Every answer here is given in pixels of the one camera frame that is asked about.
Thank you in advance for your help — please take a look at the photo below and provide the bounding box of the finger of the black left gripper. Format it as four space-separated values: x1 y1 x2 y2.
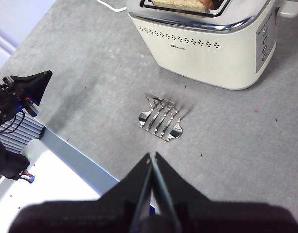
18 72 53 106
10 70 53 89

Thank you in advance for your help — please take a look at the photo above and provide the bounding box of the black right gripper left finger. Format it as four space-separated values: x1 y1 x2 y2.
7 152 155 233

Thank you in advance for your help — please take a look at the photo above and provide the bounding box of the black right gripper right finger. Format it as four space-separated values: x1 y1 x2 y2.
153 151 298 233

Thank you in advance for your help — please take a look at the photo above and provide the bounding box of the seeded brown bread slice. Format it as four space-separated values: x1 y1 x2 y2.
151 0 224 12

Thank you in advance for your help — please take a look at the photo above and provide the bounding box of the grey toaster lever knob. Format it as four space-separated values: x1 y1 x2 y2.
277 0 298 18

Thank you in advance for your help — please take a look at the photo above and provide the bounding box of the silver metal toast rack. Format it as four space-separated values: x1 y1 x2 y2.
138 93 184 143

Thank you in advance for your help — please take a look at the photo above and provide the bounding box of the cream two-slot toaster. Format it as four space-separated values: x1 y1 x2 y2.
126 0 283 91

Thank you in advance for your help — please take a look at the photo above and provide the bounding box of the grey ribbed panel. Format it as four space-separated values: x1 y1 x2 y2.
0 113 45 154

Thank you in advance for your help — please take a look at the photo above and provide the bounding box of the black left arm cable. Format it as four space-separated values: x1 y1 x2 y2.
0 110 27 134

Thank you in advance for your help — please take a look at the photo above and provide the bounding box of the white power cable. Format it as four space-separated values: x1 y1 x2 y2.
96 0 128 12

